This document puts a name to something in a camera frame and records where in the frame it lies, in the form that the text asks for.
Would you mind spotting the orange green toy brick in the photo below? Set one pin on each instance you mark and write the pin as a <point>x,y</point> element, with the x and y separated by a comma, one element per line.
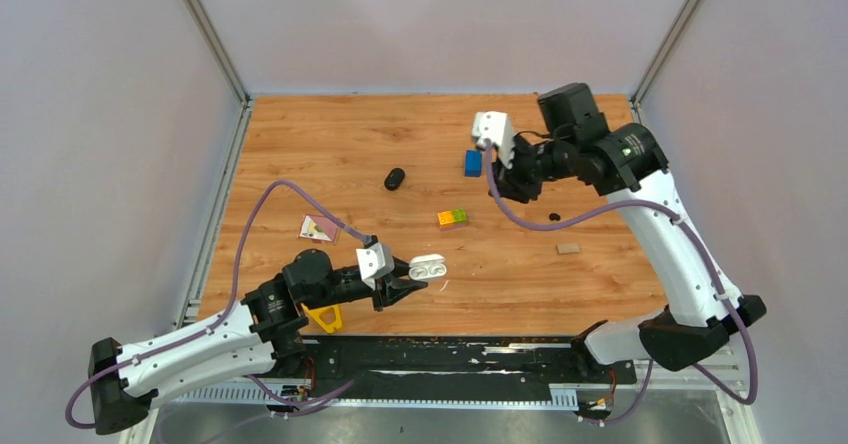
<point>452,218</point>

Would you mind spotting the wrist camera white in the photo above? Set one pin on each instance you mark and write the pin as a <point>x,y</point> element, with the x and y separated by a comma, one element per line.
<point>374,262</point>
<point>495,128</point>

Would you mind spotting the yellow triangular plastic frame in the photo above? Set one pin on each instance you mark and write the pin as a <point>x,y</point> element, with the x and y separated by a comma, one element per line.
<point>328,318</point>

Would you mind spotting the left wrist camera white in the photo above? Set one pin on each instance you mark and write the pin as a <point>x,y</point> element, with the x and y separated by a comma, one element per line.
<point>374,262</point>

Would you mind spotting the white earbud charging case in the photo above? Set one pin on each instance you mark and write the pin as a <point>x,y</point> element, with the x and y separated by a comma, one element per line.
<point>427,268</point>

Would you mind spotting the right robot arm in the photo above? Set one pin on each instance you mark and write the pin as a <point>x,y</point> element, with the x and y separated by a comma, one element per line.
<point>628,168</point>

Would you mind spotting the pink picture card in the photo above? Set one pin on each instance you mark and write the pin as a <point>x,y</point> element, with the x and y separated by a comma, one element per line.
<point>318,228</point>

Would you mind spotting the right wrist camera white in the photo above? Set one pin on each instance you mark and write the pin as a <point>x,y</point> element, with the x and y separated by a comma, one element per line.
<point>495,128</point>

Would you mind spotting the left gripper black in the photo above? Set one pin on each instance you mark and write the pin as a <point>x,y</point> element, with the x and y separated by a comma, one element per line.
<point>395,289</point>

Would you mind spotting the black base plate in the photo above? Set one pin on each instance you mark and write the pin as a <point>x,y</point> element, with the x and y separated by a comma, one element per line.
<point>464,361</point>

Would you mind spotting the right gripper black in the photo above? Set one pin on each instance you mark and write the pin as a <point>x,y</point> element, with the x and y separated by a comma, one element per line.
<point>508,182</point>

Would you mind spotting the small wooden block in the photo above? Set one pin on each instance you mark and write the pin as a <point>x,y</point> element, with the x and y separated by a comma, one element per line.
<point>568,248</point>

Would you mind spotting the blue toy block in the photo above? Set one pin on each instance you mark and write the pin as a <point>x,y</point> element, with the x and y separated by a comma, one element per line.
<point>473,163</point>

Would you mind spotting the black earbud charging case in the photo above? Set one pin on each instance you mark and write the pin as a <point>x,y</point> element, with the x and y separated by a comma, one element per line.
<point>394,179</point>

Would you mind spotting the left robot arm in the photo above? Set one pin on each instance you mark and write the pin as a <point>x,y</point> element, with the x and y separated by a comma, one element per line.
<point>259,333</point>

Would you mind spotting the aluminium slotted rail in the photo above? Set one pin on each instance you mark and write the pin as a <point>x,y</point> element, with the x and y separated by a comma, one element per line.
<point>397,398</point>

